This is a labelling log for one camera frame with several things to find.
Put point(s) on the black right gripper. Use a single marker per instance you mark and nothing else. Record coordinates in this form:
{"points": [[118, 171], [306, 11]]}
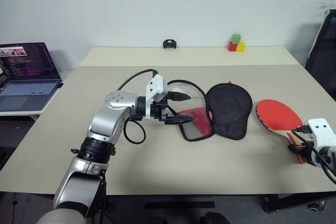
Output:
{"points": [[309, 145]]}

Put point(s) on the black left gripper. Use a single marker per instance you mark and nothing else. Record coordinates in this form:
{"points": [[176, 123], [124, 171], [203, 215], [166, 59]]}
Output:
{"points": [[158, 111]]}

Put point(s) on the red table tennis paddle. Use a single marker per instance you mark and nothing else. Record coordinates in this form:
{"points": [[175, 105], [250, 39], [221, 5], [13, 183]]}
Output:
{"points": [[275, 115]]}

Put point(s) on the red black paddle case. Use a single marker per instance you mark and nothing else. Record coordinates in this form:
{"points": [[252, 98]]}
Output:
{"points": [[228, 111]]}

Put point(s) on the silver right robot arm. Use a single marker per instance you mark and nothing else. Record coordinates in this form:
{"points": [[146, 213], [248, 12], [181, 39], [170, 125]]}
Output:
{"points": [[329, 153]]}

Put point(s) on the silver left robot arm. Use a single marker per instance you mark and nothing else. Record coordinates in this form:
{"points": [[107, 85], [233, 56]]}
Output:
{"points": [[105, 124]]}

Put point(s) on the small black device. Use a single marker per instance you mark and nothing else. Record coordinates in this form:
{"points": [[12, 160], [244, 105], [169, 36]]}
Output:
{"points": [[169, 44]]}

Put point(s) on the table caster wheel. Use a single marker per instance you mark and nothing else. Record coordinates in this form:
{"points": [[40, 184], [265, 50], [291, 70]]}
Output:
{"points": [[317, 205]]}

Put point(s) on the red cube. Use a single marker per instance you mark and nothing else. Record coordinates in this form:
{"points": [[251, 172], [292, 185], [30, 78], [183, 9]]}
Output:
{"points": [[232, 47]]}

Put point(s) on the black upright panel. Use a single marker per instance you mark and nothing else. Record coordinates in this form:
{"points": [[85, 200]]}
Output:
{"points": [[324, 58]]}

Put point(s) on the yellow cube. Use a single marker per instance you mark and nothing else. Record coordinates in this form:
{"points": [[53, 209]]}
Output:
{"points": [[241, 47]]}

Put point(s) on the dark rounded shape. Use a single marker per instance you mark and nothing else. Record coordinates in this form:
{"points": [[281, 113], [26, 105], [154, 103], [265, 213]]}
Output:
{"points": [[214, 218]]}

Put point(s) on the black usb plug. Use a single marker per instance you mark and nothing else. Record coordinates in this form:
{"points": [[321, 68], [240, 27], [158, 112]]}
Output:
{"points": [[60, 85]]}

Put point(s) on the grey open laptop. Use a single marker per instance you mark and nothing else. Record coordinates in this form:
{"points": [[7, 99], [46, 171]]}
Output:
{"points": [[26, 87]]}

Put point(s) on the beige robot torso shell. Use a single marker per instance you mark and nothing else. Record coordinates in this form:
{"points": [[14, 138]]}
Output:
{"points": [[60, 217]]}

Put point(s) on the white side table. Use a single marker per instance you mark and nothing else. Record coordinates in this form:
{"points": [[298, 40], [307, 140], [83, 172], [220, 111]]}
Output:
{"points": [[15, 113]]}

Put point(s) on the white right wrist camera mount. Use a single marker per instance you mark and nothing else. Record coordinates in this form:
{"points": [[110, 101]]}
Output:
{"points": [[321, 132]]}

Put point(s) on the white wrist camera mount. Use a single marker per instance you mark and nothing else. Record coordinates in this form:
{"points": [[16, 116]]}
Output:
{"points": [[157, 85], [321, 132]]}

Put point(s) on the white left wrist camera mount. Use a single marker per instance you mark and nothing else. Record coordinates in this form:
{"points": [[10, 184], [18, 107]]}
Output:
{"points": [[157, 85]]}

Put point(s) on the black table frame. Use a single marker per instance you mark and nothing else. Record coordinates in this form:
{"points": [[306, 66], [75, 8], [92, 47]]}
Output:
{"points": [[181, 205]]}

